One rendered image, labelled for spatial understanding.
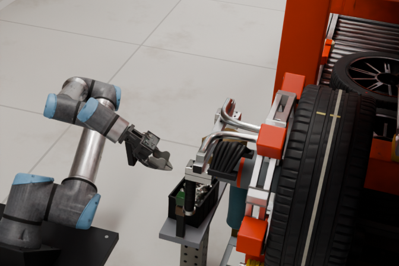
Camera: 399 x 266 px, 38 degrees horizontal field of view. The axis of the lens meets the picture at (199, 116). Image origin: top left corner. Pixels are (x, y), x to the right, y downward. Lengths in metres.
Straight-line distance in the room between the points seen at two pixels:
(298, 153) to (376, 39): 3.03
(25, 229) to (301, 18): 1.31
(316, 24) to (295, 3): 0.11
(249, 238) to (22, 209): 0.95
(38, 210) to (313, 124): 1.12
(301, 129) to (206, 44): 3.16
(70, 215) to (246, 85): 2.27
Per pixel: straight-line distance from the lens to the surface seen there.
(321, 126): 1.73
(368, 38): 4.64
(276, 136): 1.67
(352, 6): 4.26
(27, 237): 2.30
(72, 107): 2.12
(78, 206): 2.28
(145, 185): 3.25
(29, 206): 2.29
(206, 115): 3.85
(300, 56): 2.30
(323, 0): 2.20
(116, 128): 1.99
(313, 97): 1.82
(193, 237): 2.32
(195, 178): 1.85
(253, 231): 1.73
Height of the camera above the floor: 2.08
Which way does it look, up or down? 33 degrees down
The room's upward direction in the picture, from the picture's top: 4 degrees clockwise
